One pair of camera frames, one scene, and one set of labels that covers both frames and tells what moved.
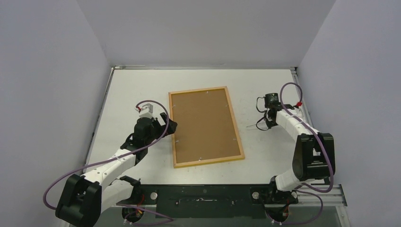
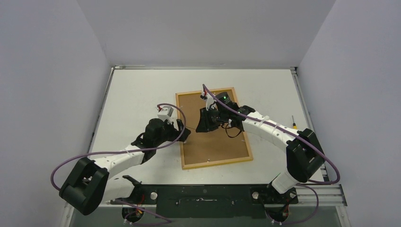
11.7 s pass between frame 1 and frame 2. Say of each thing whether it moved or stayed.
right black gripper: moved
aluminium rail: stayed
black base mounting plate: stayed
